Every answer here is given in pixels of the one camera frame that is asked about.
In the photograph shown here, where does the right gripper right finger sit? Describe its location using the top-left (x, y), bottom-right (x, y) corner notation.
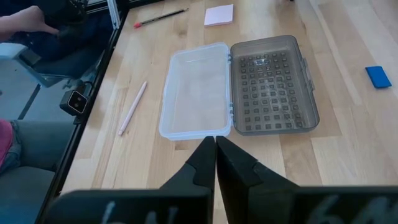
top-left (216, 135), bottom-right (398, 224)

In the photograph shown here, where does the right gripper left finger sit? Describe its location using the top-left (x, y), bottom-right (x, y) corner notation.
top-left (43, 136), bottom-right (216, 224)

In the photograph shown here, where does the pink pen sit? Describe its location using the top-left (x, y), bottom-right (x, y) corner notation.
top-left (117, 80), bottom-right (148, 137)

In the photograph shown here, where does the blue eraser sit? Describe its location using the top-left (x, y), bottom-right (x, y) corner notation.
top-left (364, 65), bottom-right (392, 90)

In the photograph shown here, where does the pink sticky note pad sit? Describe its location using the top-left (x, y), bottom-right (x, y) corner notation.
top-left (203, 4), bottom-right (234, 27)

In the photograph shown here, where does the black pencil orange eraser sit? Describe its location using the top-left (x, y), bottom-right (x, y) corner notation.
top-left (133, 7), bottom-right (190, 29)

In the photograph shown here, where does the clear pencil case grey lid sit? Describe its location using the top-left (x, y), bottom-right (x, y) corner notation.
top-left (158, 34), bottom-right (320, 141)

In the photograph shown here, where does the person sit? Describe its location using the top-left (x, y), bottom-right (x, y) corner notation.
top-left (0, 119), bottom-right (77, 224)
top-left (0, 0), bottom-right (113, 78)

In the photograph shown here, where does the office chair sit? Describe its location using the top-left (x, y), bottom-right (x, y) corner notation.
top-left (0, 42), bottom-right (103, 88)

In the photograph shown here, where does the black metal table frame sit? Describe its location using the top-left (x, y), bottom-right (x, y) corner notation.
top-left (34, 0), bottom-right (130, 224)

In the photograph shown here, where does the black table-level camera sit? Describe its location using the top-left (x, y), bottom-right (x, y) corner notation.
top-left (58, 82), bottom-right (94, 116)

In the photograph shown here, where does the silver aluminium bracket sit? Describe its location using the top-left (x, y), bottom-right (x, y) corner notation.
top-left (107, 0), bottom-right (122, 30)

